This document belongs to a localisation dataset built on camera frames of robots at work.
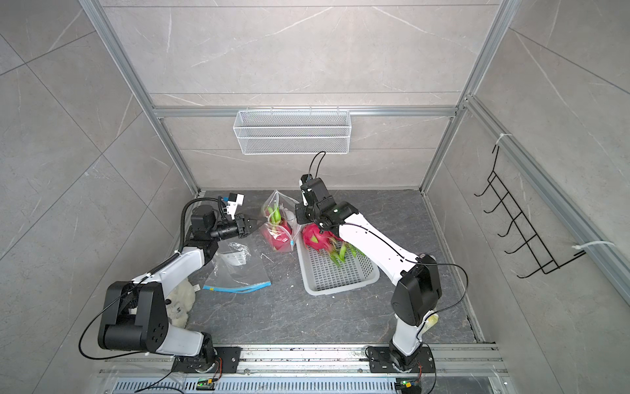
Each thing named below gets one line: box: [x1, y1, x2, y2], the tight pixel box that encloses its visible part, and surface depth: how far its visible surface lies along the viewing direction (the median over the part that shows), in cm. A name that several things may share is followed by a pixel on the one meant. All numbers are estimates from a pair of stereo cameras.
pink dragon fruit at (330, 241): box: [315, 229, 366, 266], surface depth 93 cm
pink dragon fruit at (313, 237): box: [301, 223, 343, 251], surface depth 94 cm
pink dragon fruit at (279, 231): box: [264, 206, 293, 252], surface depth 82 cm
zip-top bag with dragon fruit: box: [260, 189, 301, 252], surface depth 83 cm
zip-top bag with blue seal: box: [202, 231, 272, 294], surface depth 94 cm
